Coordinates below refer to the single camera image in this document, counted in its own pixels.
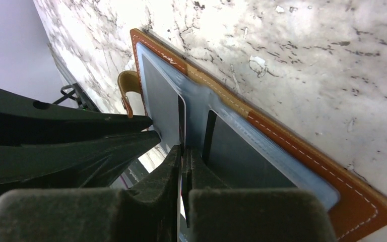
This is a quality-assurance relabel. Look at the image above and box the brown leather card holder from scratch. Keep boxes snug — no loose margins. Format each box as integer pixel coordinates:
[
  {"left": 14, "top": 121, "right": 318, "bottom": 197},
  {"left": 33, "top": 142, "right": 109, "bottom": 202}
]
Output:
[{"left": 118, "top": 29, "right": 387, "bottom": 241}]

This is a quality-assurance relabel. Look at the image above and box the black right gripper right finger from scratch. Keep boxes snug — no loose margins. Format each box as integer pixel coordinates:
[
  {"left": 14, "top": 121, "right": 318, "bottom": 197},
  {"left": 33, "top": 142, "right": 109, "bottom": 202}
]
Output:
[{"left": 183, "top": 148, "right": 337, "bottom": 241}]

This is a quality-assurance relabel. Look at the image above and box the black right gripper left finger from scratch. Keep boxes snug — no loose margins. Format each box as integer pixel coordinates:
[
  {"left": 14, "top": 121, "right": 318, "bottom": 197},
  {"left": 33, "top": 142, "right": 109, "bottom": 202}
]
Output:
[{"left": 0, "top": 145, "right": 181, "bottom": 241}]

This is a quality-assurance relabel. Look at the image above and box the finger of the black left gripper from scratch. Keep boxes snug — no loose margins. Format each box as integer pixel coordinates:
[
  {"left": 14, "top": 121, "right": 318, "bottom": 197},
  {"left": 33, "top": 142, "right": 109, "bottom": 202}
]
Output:
[
  {"left": 0, "top": 131, "right": 161, "bottom": 196},
  {"left": 0, "top": 89, "right": 152, "bottom": 146}
]

